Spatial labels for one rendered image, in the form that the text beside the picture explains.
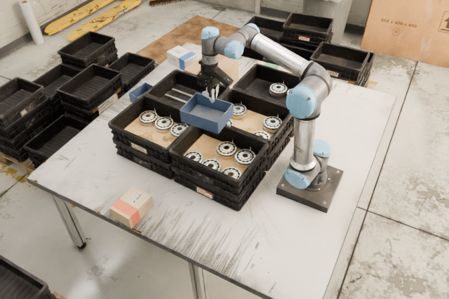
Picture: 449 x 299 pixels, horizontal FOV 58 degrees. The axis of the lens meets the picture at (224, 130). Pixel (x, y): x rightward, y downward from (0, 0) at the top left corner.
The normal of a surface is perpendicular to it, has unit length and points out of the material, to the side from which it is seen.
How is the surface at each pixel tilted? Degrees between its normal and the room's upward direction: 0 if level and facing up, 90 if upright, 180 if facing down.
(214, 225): 0
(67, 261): 0
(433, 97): 0
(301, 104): 83
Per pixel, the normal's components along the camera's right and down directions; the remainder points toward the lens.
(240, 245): -0.03, -0.75
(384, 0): -0.47, 0.44
